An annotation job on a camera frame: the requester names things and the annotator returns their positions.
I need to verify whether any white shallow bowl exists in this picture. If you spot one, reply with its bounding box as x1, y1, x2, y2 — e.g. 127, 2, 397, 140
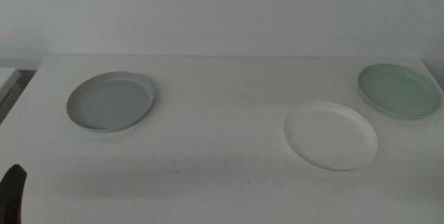
283, 100, 379, 173

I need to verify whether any pale green shallow bowl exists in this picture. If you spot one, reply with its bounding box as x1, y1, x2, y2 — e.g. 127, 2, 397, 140
357, 62, 443, 120

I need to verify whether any grey shallow bowl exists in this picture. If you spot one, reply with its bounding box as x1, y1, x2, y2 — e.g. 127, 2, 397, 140
65, 71, 155, 133

